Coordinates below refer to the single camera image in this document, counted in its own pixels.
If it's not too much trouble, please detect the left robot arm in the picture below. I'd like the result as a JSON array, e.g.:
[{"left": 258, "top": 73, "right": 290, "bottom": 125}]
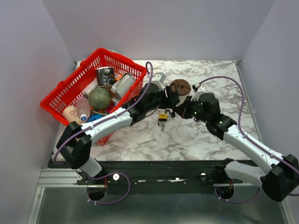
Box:
[{"left": 57, "top": 83, "right": 179, "bottom": 184}]

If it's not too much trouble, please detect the blue white bottle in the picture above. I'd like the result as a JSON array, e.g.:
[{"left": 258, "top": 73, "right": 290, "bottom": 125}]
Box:
[{"left": 86, "top": 113, "right": 104, "bottom": 123}]

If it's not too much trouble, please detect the silver key bunch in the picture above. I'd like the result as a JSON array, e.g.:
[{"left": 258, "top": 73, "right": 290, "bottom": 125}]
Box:
[{"left": 159, "top": 121, "right": 165, "bottom": 132}]

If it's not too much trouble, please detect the white small box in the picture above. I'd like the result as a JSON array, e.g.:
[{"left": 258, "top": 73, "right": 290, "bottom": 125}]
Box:
[{"left": 83, "top": 79, "right": 98, "bottom": 95}]

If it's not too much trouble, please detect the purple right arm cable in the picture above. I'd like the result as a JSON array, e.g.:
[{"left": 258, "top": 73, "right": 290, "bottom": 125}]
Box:
[{"left": 198, "top": 76, "right": 299, "bottom": 203}]

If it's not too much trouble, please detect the black headed key bunch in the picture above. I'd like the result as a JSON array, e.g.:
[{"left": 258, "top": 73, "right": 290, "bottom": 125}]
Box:
[{"left": 170, "top": 111, "right": 176, "bottom": 120}]

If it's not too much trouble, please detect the silver grey can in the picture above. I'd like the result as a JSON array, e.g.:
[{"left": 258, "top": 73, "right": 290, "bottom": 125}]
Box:
[{"left": 111, "top": 72, "right": 135, "bottom": 98}]

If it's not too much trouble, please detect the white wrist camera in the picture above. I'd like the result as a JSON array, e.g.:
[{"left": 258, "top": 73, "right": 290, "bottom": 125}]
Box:
[
  {"left": 151, "top": 71, "right": 166, "bottom": 90},
  {"left": 191, "top": 83, "right": 206, "bottom": 101}
]

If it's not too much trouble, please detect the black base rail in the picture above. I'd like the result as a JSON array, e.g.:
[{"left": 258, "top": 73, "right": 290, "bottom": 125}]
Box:
[{"left": 77, "top": 161, "right": 239, "bottom": 198}]

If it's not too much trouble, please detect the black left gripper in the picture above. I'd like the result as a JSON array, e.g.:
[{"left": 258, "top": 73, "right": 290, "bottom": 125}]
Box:
[{"left": 146, "top": 87, "right": 180, "bottom": 114}]

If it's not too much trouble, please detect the black Kaijing padlock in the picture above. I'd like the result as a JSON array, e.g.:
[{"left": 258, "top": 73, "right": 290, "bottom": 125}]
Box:
[{"left": 170, "top": 84, "right": 180, "bottom": 102}]

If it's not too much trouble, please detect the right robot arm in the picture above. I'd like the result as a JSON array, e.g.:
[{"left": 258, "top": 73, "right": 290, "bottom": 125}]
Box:
[{"left": 175, "top": 93, "right": 299, "bottom": 202}]

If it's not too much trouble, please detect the green glitter ball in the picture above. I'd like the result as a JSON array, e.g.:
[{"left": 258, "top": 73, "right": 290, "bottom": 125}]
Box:
[{"left": 88, "top": 87, "right": 112, "bottom": 110}]

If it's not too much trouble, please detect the brown wrapped paper roll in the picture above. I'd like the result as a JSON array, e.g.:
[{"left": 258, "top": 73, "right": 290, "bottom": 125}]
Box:
[{"left": 171, "top": 79, "right": 192, "bottom": 107}]

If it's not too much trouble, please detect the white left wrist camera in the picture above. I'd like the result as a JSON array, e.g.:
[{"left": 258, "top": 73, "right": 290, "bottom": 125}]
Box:
[{"left": 151, "top": 71, "right": 166, "bottom": 90}]

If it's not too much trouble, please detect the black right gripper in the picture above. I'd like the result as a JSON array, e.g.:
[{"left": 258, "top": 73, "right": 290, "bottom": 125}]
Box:
[{"left": 176, "top": 94, "right": 210, "bottom": 123}]

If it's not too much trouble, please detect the yellow Opel padlock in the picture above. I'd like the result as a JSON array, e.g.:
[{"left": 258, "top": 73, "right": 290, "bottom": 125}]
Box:
[{"left": 158, "top": 109, "right": 171, "bottom": 122}]

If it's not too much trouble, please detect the red plastic basket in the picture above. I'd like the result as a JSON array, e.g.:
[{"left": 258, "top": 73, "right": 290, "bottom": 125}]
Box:
[{"left": 40, "top": 48, "right": 148, "bottom": 147}]

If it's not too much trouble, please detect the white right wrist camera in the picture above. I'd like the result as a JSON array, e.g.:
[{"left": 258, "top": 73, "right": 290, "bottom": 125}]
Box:
[{"left": 191, "top": 83, "right": 206, "bottom": 101}]

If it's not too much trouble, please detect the clear plastic bottle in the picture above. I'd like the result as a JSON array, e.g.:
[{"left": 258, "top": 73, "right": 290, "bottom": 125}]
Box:
[{"left": 76, "top": 97, "right": 90, "bottom": 122}]

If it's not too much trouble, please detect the dark printed can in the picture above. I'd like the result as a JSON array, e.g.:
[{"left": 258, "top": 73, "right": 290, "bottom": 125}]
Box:
[{"left": 95, "top": 66, "right": 116, "bottom": 86}]

